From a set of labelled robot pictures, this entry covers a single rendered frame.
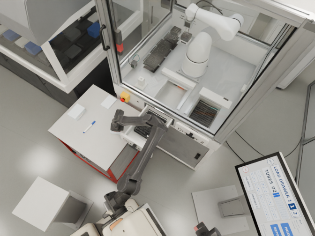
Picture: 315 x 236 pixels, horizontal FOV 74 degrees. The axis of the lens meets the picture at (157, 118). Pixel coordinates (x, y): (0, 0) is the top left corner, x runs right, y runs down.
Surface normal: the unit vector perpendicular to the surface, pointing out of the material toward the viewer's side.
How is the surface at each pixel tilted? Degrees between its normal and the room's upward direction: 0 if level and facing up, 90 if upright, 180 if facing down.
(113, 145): 0
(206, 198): 3
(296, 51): 90
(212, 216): 3
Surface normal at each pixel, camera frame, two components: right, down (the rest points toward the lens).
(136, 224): 0.59, -0.67
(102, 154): 0.05, -0.46
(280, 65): -0.54, 0.74
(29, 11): 0.84, 0.50
